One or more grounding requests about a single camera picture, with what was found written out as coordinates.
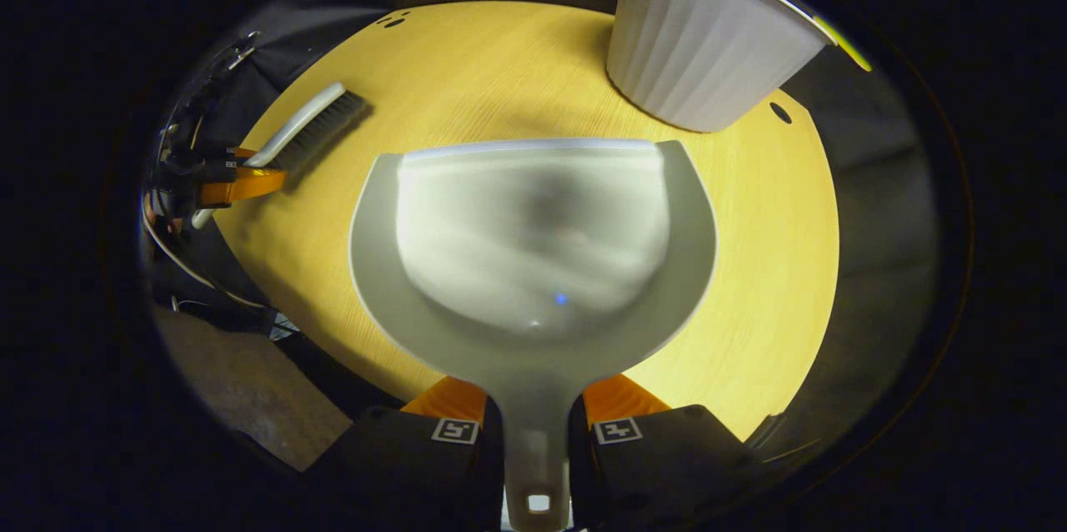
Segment white ribbed garbage bin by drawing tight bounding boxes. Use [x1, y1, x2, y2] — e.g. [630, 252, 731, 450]
[606, 0, 838, 134]

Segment cable bundle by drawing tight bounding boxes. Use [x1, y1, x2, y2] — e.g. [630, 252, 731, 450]
[140, 207, 297, 341]

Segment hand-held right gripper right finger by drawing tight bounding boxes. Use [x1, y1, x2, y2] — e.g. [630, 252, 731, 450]
[569, 373, 764, 532]

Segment grey plastic dustpan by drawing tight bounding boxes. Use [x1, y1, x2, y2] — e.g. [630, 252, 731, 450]
[348, 138, 719, 532]

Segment small white broom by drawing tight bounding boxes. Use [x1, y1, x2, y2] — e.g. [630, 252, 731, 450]
[191, 82, 368, 231]

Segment wooden desktop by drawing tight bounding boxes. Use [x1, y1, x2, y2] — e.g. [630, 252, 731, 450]
[213, 1, 841, 443]

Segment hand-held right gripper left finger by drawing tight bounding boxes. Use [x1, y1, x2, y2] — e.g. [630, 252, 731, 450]
[304, 375, 506, 532]

